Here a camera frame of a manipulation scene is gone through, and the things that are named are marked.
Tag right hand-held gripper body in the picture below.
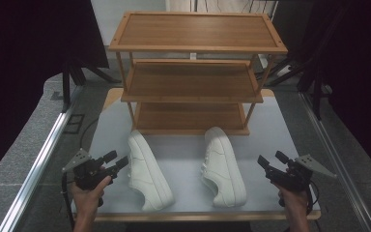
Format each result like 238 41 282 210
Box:
265 154 338 193

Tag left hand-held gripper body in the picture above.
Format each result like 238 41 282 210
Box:
61 148 119 191

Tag white leather sneaker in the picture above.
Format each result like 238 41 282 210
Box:
200 126 248 209
127 130 176 213

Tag wooden three-tier shoe rack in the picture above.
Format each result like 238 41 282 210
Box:
107 11 289 136

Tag person's right hand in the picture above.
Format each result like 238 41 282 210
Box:
275 183 311 224

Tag person's left hand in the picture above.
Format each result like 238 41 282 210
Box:
70 165 113 220

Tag black floor socket plate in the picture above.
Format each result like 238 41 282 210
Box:
63 113 86 135

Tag black metal stand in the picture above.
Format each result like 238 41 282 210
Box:
256 47 324 121
61 59 123 114

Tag dark curtain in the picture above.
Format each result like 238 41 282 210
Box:
298 0 371 183
0 0 110 187

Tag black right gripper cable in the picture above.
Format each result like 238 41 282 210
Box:
304 179 321 217

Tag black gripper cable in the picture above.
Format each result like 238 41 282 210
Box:
60 172 76 230
304 179 321 217

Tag black floor cable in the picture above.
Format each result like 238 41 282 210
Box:
79 117 100 150

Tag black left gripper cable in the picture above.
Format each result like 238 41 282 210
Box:
60 172 76 230

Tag aluminium floor rail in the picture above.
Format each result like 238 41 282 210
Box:
0 85 85 232
299 91 371 232

